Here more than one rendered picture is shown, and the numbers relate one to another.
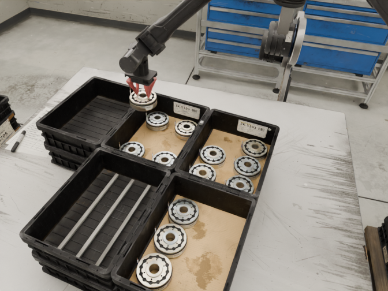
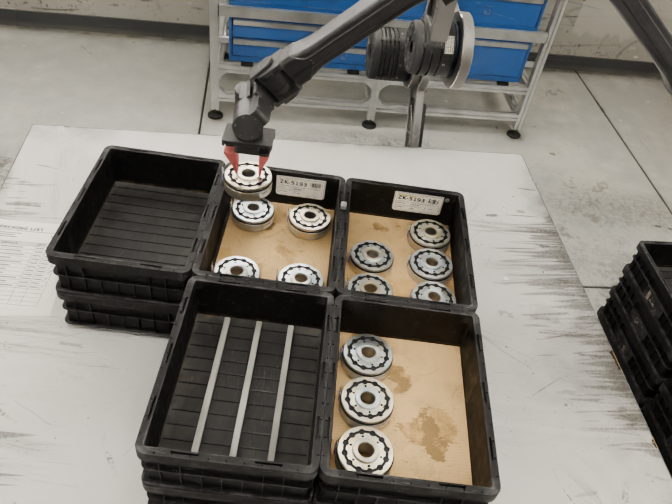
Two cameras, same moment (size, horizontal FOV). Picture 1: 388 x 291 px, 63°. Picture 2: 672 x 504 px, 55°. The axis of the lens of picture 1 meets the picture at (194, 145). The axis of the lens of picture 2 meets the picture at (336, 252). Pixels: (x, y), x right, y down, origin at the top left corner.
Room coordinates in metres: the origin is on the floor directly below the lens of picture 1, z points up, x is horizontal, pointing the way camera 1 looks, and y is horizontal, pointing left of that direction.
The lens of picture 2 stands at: (-0.11, 0.42, 1.90)
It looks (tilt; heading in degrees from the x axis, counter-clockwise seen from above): 43 degrees down; 338
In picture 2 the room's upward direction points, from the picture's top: 9 degrees clockwise
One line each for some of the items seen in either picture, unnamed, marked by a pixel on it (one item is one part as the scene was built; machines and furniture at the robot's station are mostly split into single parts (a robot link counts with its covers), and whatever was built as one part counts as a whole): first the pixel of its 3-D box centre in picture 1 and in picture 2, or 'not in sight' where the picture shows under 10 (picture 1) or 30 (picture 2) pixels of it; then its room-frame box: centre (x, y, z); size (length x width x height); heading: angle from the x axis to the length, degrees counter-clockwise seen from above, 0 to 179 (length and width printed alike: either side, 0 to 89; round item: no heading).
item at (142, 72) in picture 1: (140, 67); (249, 126); (0.99, 0.20, 1.17); 0.10 x 0.07 x 0.07; 70
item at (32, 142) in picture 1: (44, 130); (16, 264); (1.14, 0.74, 0.70); 0.33 x 0.23 x 0.01; 168
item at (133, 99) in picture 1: (142, 97); (248, 175); (0.99, 0.20, 1.04); 0.10 x 0.10 x 0.01
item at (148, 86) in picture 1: (144, 85); (253, 156); (0.98, 0.19, 1.10); 0.07 x 0.07 x 0.09; 70
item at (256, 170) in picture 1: (247, 165); (431, 263); (0.83, -0.21, 0.86); 0.10 x 0.10 x 0.01
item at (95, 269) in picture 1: (103, 202); (246, 366); (0.58, 0.28, 0.92); 0.40 x 0.30 x 0.02; 160
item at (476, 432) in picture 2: (190, 245); (402, 402); (0.48, -0.01, 0.87); 0.40 x 0.30 x 0.11; 160
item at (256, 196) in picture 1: (231, 148); (405, 241); (0.86, -0.14, 0.92); 0.40 x 0.30 x 0.02; 160
